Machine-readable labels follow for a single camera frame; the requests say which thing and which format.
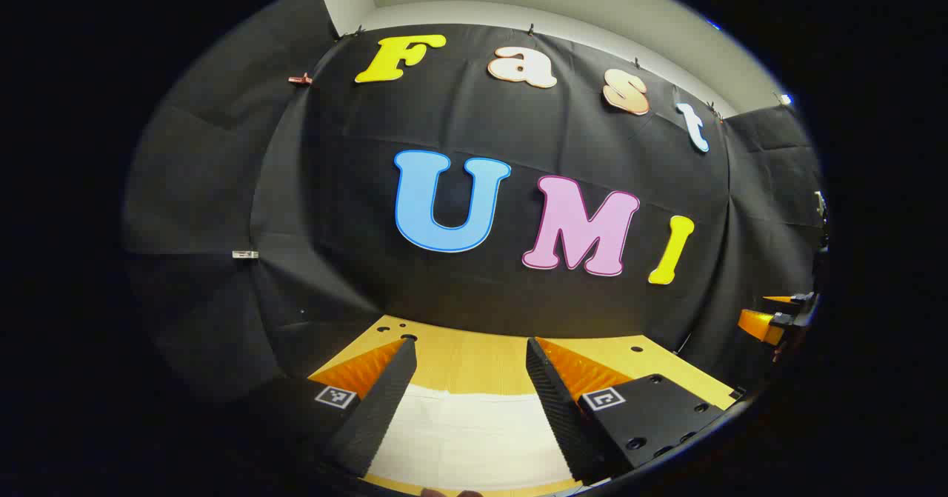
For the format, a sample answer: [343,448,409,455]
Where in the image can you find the white jeans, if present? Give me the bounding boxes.
[367,386,579,492]

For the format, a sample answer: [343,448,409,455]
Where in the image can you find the black backdrop cloth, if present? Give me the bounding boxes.
[122,0,827,403]

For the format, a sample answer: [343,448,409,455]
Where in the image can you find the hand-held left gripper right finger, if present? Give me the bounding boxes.
[526,338,731,484]

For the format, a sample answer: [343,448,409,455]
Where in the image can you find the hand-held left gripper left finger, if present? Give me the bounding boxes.
[261,338,418,479]

